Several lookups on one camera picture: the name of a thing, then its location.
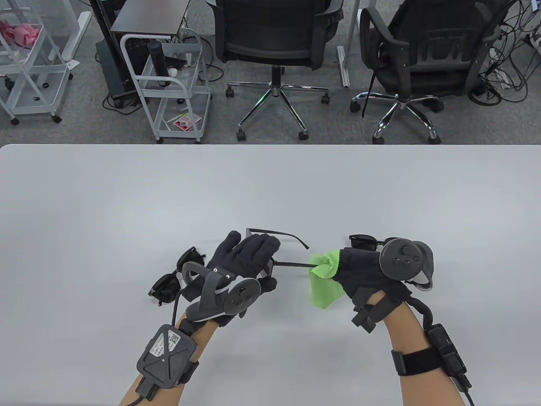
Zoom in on dark brown small table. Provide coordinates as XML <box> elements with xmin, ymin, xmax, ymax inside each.
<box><xmin>110</xmin><ymin>0</ymin><xmax>193</xmax><ymax>39</ymax></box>

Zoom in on white rolling wire cart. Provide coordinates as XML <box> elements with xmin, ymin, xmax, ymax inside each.
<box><xmin>0</xmin><ymin>0</ymin><xmax>74</xmax><ymax>125</ymax></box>

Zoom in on white rolling cart with handle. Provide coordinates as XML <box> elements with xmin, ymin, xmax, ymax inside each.
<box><xmin>120</xmin><ymin>29</ymin><xmax>213</xmax><ymax>144</ymax></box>

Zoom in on person's right forearm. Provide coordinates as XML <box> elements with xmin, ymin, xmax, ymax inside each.
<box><xmin>370</xmin><ymin>301</ymin><xmax>465</xmax><ymax>406</ymax></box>

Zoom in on grey left hand controller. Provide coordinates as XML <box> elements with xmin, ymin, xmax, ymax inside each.
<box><xmin>181</xmin><ymin>261</ymin><xmax>262</xmax><ymax>323</ymax></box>

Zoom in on grey right hand controller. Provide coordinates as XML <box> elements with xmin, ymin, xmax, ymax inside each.
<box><xmin>379</xmin><ymin>238</ymin><xmax>434</xmax><ymax>292</ymax></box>

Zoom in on black ribbed-back office chair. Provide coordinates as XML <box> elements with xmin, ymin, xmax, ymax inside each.
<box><xmin>350</xmin><ymin>0</ymin><xmax>514</xmax><ymax>145</ymax></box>

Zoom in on thin metal frame sunglasses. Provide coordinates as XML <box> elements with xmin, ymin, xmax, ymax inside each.
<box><xmin>246</xmin><ymin>228</ymin><xmax>318</xmax><ymax>280</ymax></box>

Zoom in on black cylindrical bottle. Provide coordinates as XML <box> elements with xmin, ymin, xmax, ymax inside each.
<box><xmin>147</xmin><ymin>40</ymin><xmax>172</xmax><ymax>88</ymax></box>

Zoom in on red and white card packet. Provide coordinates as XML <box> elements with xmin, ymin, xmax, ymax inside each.
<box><xmin>172</xmin><ymin>112</ymin><xmax>202</xmax><ymax>131</ymax></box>

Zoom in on black left wrist sensor box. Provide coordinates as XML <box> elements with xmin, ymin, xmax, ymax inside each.
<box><xmin>136</xmin><ymin>324</ymin><xmax>199</xmax><ymax>400</ymax></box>

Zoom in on black computer tower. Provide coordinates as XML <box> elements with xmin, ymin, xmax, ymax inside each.
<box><xmin>95</xmin><ymin>38</ymin><xmax>142</xmax><ymax>108</ymax></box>

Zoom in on person's left hand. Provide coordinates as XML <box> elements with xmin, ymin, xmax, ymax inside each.
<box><xmin>177</xmin><ymin>230</ymin><xmax>282</xmax><ymax>335</ymax></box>

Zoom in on black browline sunglasses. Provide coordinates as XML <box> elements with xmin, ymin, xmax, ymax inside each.
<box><xmin>349</xmin><ymin>234</ymin><xmax>402</xmax><ymax>254</ymax></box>

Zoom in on black right wrist sensor box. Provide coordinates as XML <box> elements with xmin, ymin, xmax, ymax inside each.
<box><xmin>391</xmin><ymin>324</ymin><xmax>473</xmax><ymax>392</ymax></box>

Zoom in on black mesh-back office chair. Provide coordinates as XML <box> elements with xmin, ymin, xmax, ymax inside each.
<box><xmin>209</xmin><ymin>0</ymin><xmax>345</xmax><ymax>142</ymax></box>

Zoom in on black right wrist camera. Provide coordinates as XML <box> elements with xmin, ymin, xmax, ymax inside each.
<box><xmin>351</xmin><ymin>307</ymin><xmax>379</xmax><ymax>335</ymax></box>

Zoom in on pink cloth bundle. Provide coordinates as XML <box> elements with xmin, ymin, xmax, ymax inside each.
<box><xmin>0</xmin><ymin>19</ymin><xmax>43</xmax><ymax>47</ymax></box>

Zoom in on grey hand controller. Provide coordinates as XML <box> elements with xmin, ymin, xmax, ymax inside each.
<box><xmin>379</xmin><ymin>238</ymin><xmax>434</xmax><ymax>292</ymax></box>
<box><xmin>181</xmin><ymin>261</ymin><xmax>262</xmax><ymax>323</ymax></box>

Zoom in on white desk foot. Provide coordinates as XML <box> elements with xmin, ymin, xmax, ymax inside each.
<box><xmin>63</xmin><ymin>11</ymin><xmax>92</xmax><ymax>63</ymax></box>

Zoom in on white power strip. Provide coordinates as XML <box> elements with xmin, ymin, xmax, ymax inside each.
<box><xmin>490</xmin><ymin>68</ymin><xmax>513</xmax><ymax>88</ymax></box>

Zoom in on black thick frame sunglasses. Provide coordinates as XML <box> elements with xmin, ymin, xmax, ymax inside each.
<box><xmin>148</xmin><ymin>246</ymin><xmax>207</xmax><ymax>307</ymax></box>

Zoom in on green cleaning cloth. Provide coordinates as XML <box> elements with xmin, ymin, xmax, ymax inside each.
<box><xmin>310</xmin><ymin>250</ymin><xmax>344</xmax><ymax>310</ymax></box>

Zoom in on bundle of black cables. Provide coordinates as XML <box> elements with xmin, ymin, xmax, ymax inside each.
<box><xmin>467</xmin><ymin>0</ymin><xmax>541</xmax><ymax>106</ymax></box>

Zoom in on black wrist sensor box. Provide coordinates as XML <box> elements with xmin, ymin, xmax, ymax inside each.
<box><xmin>136</xmin><ymin>324</ymin><xmax>199</xmax><ymax>400</ymax></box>
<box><xmin>391</xmin><ymin>324</ymin><xmax>473</xmax><ymax>392</ymax></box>

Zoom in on white desk leg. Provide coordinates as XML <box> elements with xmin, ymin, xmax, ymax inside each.
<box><xmin>337</xmin><ymin>0</ymin><xmax>363</xmax><ymax>88</ymax></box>

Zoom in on person's right hand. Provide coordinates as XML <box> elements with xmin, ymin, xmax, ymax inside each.
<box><xmin>335</xmin><ymin>247</ymin><xmax>413</xmax><ymax>326</ymax></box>

